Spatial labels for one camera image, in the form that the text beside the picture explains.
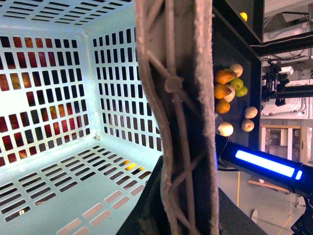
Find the orange mango on shelf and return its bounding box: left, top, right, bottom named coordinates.
left=215, top=70, right=237, bottom=85

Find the brown basket handle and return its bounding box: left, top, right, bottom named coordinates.
left=134, top=0, right=220, bottom=235

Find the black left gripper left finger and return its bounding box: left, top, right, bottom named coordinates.
left=117, top=156, right=171, bottom=235

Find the black fruit display shelf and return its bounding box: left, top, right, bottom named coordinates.
left=212, top=0, right=313, bottom=149

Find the light blue plastic basket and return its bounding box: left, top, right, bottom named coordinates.
left=0, top=0, right=162, bottom=235

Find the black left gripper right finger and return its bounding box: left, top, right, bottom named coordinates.
left=219, top=188, right=267, bottom=235

